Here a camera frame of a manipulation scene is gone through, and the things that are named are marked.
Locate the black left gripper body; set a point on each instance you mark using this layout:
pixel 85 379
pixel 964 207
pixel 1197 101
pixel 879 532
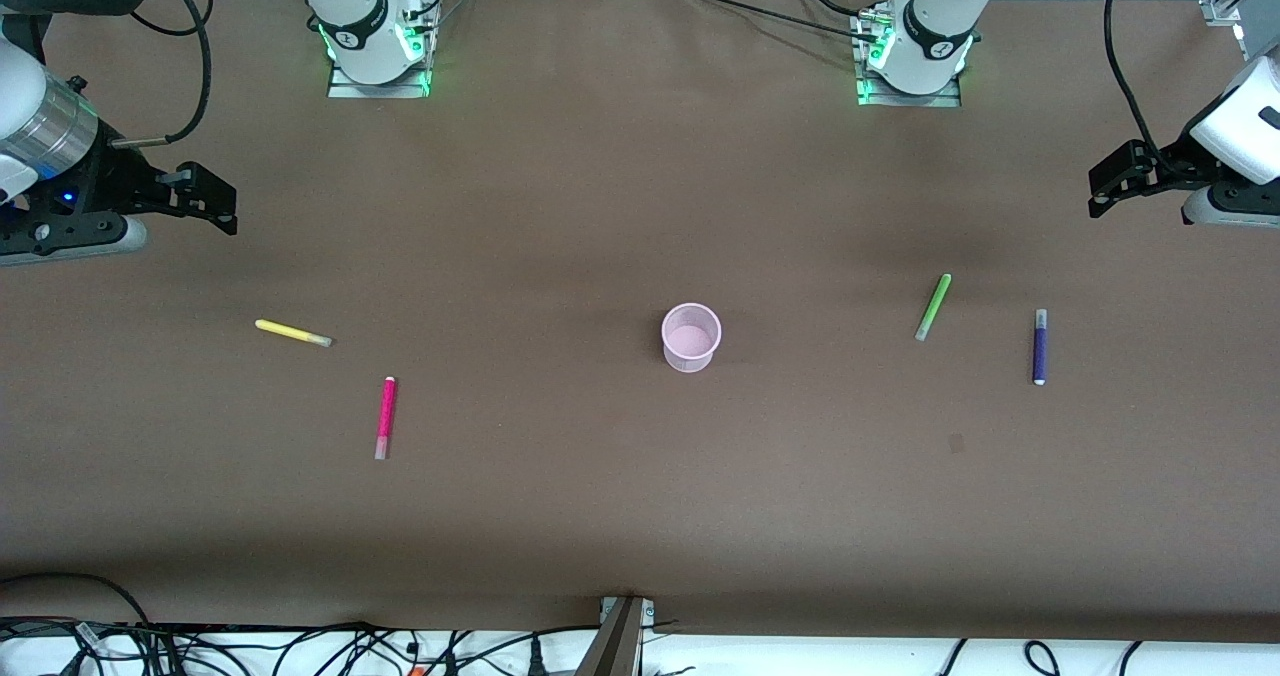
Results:
pixel 1168 169

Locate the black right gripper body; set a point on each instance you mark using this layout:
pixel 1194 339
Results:
pixel 112 178

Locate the purple highlighter pen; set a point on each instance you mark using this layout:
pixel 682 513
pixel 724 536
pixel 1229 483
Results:
pixel 1040 351

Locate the pink highlighter pen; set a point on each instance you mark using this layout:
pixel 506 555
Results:
pixel 386 411

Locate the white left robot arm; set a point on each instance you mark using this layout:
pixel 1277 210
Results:
pixel 935 26

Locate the pink mesh pen holder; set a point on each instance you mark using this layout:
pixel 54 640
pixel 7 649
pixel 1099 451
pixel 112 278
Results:
pixel 690 341

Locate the yellow highlighter pen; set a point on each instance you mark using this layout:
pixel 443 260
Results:
pixel 285 331

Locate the green highlighter pen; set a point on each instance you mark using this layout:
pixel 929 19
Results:
pixel 934 306

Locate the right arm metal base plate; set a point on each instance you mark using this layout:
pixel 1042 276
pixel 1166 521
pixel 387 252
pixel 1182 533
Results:
pixel 345 88

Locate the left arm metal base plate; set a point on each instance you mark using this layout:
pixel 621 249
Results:
pixel 870 96

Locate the aluminium profile post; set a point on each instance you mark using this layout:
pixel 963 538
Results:
pixel 615 641

